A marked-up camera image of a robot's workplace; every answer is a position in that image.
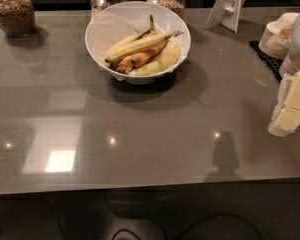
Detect white folded card stand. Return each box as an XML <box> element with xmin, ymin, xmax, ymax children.
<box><xmin>205</xmin><ymin>0</ymin><xmax>246</xmax><ymax>33</ymax></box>

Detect white bowl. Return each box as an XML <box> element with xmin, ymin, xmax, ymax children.
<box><xmin>85</xmin><ymin>1</ymin><xmax>191</xmax><ymax>85</ymax></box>

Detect stack of paper bowls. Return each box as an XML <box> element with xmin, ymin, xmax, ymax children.
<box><xmin>258</xmin><ymin>12</ymin><xmax>298</xmax><ymax>60</ymax></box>

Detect black floor cable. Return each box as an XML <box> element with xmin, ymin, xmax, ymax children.
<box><xmin>111</xmin><ymin>212</ymin><xmax>264</xmax><ymax>240</ymax></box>

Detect yellow green top banana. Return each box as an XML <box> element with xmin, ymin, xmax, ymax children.
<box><xmin>104</xmin><ymin>30</ymin><xmax>183</xmax><ymax>63</ymax></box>

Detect black mesh mat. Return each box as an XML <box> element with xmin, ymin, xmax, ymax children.
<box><xmin>249</xmin><ymin>41</ymin><xmax>283</xmax><ymax>82</ymax></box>

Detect orange brown ripe banana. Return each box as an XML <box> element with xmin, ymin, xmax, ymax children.
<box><xmin>115</xmin><ymin>41</ymin><xmax>166</xmax><ymax>74</ymax></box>

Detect yellow green banana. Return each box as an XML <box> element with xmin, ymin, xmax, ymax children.
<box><xmin>104</xmin><ymin>14</ymin><xmax>156</xmax><ymax>58</ymax></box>
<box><xmin>104</xmin><ymin>30</ymin><xmax>183</xmax><ymax>63</ymax></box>

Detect left glass jar with grains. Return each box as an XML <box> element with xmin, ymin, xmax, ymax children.
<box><xmin>0</xmin><ymin>0</ymin><xmax>36</xmax><ymax>37</ymax></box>

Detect pale yellow front banana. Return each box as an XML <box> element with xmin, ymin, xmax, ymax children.
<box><xmin>129</xmin><ymin>41</ymin><xmax>180</xmax><ymax>76</ymax></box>

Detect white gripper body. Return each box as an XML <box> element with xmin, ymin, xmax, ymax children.
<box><xmin>271</xmin><ymin>73</ymin><xmax>293</xmax><ymax>121</ymax></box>

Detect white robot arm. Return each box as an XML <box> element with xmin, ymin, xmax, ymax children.
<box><xmin>268</xmin><ymin>13</ymin><xmax>300</xmax><ymax>137</ymax></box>

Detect yellow green back banana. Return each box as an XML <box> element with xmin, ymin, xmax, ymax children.
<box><xmin>104</xmin><ymin>14</ymin><xmax>156</xmax><ymax>58</ymax></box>

